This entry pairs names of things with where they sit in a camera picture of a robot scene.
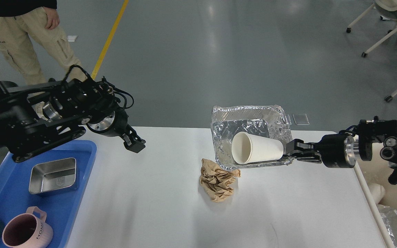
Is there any foil tray inside bin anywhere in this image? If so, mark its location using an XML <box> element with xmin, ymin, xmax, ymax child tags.
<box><xmin>377</xmin><ymin>204</ymin><xmax>397</xmax><ymax>248</ymax></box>

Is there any person in beige trousers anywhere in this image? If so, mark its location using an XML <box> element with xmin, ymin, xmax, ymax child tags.
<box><xmin>0</xmin><ymin>0</ymin><xmax>82</xmax><ymax>86</ymax></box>

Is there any clear floor plate right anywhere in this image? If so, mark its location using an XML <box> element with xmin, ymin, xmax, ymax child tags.
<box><xmin>292</xmin><ymin>113</ymin><xmax>310</xmax><ymax>125</ymax></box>

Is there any metal rectangular tin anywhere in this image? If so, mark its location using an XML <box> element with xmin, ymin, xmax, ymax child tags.
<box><xmin>28</xmin><ymin>157</ymin><xmax>78</xmax><ymax>197</ymax></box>

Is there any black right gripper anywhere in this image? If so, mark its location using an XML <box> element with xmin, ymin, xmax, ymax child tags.
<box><xmin>284</xmin><ymin>134</ymin><xmax>356</xmax><ymax>168</ymax></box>

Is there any pink mug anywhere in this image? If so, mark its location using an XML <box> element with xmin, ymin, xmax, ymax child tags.
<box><xmin>2</xmin><ymin>207</ymin><xmax>54</xmax><ymax>248</ymax></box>

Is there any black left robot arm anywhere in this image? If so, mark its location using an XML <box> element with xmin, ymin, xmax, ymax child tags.
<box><xmin>0</xmin><ymin>65</ymin><xmax>145</xmax><ymax>162</ymax></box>

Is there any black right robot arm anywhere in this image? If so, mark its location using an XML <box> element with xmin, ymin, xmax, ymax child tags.
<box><xmin>283</xmin><ymin>116</ymin><xmax>397</xmax><ymax>185</ymax></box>

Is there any brown paper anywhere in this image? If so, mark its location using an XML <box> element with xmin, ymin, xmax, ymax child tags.
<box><xmin>198</xmin><ymin>158</ymin><xmax>241</xmax><ymax>202</ymax></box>

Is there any clear floor plate left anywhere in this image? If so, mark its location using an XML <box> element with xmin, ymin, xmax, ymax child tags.
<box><xmin>286</xmin><ymin>114</ymin><xmax>293</xmax><ymax>126</ymax></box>

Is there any cream paper cup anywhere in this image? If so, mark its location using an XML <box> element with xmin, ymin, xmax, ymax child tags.
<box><xmin>231</xmin><ymin>132</ymin><xmax>285</xmax><ymax>165</ymax></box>

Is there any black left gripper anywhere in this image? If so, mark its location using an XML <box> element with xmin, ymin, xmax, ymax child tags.
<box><xmin>87</xmin><ymin>110</ymin><xmax>146</xmax><ymax>153</ymax></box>

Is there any aluminium foil tray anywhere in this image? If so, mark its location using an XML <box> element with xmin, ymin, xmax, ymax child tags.
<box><xmin>211</xmin><ymin>105</ymin><xmax>293</xmax><ymax>171</ymax></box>

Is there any white office chair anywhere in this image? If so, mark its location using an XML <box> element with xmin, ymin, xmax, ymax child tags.
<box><xmin>346</xmin><ymin>0</ymin><xmax>397</xmax><ymax>59</ymax></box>

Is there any clear floor plate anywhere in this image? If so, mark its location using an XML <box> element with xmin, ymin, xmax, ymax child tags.
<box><xmin>292</xmin><ymin>113</ymin><xmax>310</xmax><ymax>125</ymax></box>
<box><xmin>286</xmin><ymin>114</ymin><xmax>293</xmax><ymax>126</ymax></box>

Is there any cream plastic bin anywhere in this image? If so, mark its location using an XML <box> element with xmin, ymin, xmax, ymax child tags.
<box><xmin>354</xmin><ymin>134</ymin><xmax>397</xmax><ymax>248</ymax></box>

